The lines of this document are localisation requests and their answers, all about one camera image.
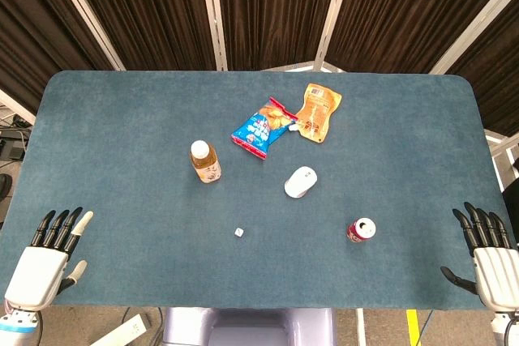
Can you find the white partition frame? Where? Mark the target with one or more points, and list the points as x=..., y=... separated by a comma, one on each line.
x=217, y=14

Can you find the white power strip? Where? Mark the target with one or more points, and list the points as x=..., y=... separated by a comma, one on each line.
x=121, y=331

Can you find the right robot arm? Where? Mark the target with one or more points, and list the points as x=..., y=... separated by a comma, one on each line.
x=504, y=327

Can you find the yellow floor tape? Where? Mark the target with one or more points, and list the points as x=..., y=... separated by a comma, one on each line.
x=412, y=327

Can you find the orange snack pouch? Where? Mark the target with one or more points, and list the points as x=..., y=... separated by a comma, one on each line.
x=318, y=113

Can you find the blue chips bag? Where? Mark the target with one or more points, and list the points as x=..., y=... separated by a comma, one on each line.
x=261, y=129

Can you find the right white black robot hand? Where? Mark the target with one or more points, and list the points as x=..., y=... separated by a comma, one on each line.
x=495, y=272

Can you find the white computer mouse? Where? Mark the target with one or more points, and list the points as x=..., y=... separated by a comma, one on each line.
x=300, y=181

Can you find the blue felt table mat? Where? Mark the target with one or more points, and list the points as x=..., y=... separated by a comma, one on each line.
x=251, y=200

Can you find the orange juice bottle white cap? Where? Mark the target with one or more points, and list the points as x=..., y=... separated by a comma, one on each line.
x=206, y=163

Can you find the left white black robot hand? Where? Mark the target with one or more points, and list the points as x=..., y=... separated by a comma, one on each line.
x=34, y=273

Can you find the lavender robot base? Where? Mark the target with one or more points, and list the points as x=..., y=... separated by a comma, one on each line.
x=247, y=327

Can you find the dark brown curtain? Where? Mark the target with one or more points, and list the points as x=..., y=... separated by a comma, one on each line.
x=267, y=9

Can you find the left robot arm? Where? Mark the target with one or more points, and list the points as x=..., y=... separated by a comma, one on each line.
x=18, y=323

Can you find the red soda can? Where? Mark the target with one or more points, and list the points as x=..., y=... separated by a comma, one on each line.
x=361, y=231

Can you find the small white die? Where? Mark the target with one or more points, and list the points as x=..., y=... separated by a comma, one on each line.
x=239, y=232

